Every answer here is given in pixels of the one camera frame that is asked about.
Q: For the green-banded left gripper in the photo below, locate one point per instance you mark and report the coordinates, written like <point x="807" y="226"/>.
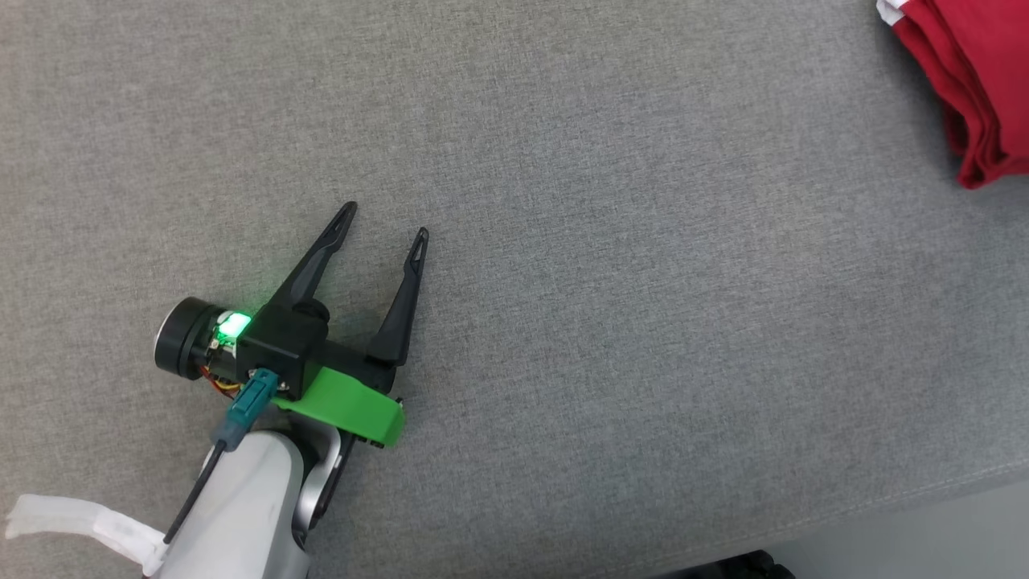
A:
<point x="354" y="406"/>

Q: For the red and white garment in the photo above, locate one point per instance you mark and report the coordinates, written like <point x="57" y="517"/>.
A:
<point x="981" y="80"/>

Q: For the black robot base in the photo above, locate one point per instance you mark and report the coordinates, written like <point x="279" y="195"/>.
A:
<point x="748" y="567"/>

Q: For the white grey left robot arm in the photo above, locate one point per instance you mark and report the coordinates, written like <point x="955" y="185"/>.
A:
<point x="241" y="515"/>

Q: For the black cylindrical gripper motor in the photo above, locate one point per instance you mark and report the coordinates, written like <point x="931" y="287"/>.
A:
<point x="181" y="338"/>

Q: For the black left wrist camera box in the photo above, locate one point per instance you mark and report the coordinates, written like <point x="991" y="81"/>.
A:
<point x="281" y="346"/>

